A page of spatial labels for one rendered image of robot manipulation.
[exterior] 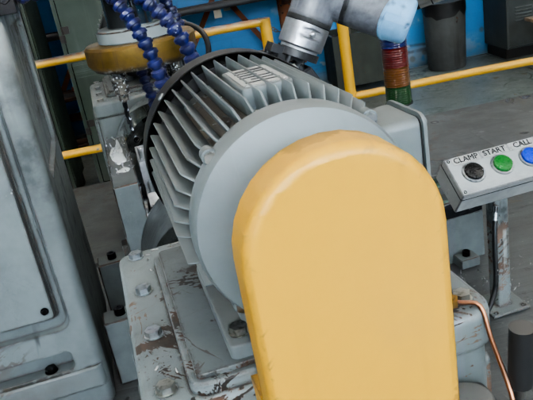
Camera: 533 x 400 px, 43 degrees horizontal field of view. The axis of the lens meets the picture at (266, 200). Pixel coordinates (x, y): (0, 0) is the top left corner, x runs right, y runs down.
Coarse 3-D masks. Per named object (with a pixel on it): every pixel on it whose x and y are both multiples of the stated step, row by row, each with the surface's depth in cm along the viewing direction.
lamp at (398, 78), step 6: (384, 72) 155; (390, 72) 153; (396, 72) 152; (402, 72) 153; (408, 72) 154; (384, 78) 155; (390, 78) 154; (396, 78) 153; (402, 78) 153; (408, 78) 154; (390, 84) 154; (396, 84) 154; (402, 84) 153; (408, 84) 154
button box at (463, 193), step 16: (512, 144) 106; (528, 144) 106; (448, 160) 104; (464, 160) 104; (480, 160) 104; (512, 160) 104; (448, 176) 104; (464, 176) 102; (496, 176) 103; (512, 176) 103; (528, 176) 103; (448, 192) 105; (464, 192) 101; (480, 192) 101; (496, 192) 103; (512, 192) 105; (464, 208) 105
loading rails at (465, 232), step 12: (444, 204) 127; (456, 216) 128; (468, 216) 128; (480, 216) 129; (456, 228) 129; (468, 228) 129; (480, 228) 130; (456, 240) 130; (468, 240) 130; (480, 240) 131; (456, 252) 131; (468, 252) 128; (480, 252) 132; (456, 264) 130; (468, 264) 128
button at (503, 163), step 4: (496, 156) 104; (500, 156) 104; (504, 156) 104; (496, 160) 103; (500, 160) 103; (504, 160) 103; (508, 160) 104; (496, 164) 103; (500, 164) 103; (504, 164) 103; (508, 164) 103; (512, 164) 103; (500, 168) 103; (504, 168) 103; (508, 168) 103
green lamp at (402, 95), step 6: (390, 90) 155; (396, 90) 154; (402, 90) 154; (408, 90) 155; (390, 96) 155; (396, 96) 155; (402, 96) 154; (408, 96) 155; (402, 102) 155; (408, 102) 156
